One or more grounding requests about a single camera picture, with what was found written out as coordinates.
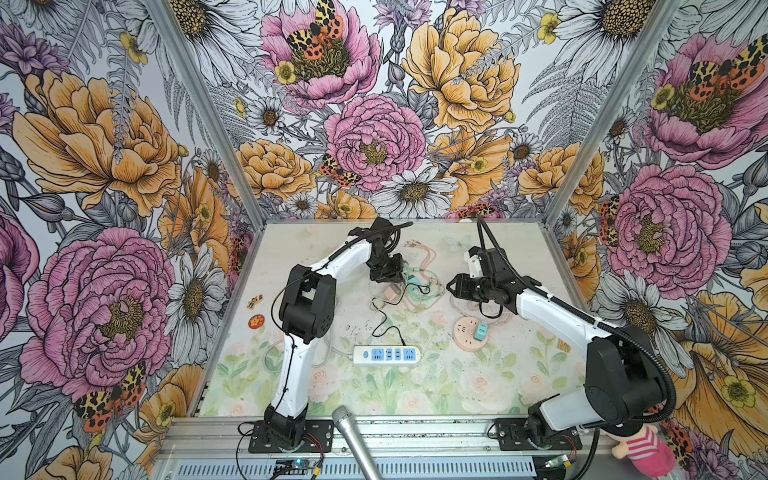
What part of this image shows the aluminium front rail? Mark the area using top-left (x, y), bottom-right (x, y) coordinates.
top-left (151, 415), bottom-right (604, 479)

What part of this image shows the silver microphone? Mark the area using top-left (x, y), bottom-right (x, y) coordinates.
top-left (332, 405), bottom-right (383, 480)

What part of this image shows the teal USB charger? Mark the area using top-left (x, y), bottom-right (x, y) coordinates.
top-left (474, 324), bottom-right (488, 342)

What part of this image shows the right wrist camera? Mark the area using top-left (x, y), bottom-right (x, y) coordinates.
top-left (465, 252), bottom-right (484, 278)

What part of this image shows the pink round power socket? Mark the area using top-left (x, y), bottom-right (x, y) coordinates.
top-left (453, 316), bottom-right (487, 353)

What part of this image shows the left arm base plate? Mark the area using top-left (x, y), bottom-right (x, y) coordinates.
top-left (247, 419), bottom-right (335, 454)

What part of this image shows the red round sticker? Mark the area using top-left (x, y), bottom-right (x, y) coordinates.
top-left (248, 314), bottom-right (265, 330)

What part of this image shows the pink USB charger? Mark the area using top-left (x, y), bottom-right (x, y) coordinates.
top-left (383, 285), bottom-right (402, 302)

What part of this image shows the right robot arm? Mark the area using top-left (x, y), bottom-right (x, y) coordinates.
top-left (447, 246), bottom-right (677, 448)

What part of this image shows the pink multi-head USB cable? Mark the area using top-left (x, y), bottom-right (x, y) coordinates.
top-left (403, 239), bottom-right (445, 313)

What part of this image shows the black thin cable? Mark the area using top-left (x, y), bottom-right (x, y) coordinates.
top-left (370, 281), bottom-right (433, 348)

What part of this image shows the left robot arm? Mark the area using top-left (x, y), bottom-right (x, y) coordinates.
top-left (263, 218), bottom-right (412, 450)

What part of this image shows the pink plush toy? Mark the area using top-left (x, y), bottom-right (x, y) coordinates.
top-left (608, 424), bottom-right (677, 479)

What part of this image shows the white blue power strip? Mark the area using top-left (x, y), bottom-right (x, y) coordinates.
top-left (352, 345), bottom-right (422, 367)

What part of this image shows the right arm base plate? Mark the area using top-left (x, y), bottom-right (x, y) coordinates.
top-left (487, 417), bottom-right (583, 451)

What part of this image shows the small green circuit board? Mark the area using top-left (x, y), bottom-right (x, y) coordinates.
top-left (271, 458), bottom-right (321, 479)

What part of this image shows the clown sticker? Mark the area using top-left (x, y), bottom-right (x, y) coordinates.
top-left (247, 294), bottom-right (263, 310)

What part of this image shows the green USB cable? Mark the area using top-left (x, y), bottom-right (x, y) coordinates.
top-left (403, 263), bottom-right (448, 295)

